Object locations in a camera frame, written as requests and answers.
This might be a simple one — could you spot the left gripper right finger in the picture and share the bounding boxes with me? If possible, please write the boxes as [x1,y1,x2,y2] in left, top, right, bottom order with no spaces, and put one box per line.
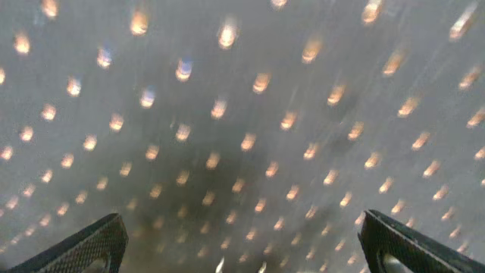
[358,209,485,273]

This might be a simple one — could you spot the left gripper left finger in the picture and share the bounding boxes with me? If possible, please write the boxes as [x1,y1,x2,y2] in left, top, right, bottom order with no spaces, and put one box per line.
[5,212,130,273]

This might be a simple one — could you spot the black pegboard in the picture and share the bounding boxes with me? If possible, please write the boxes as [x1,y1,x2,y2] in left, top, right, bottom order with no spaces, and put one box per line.
[0,0,485,273]

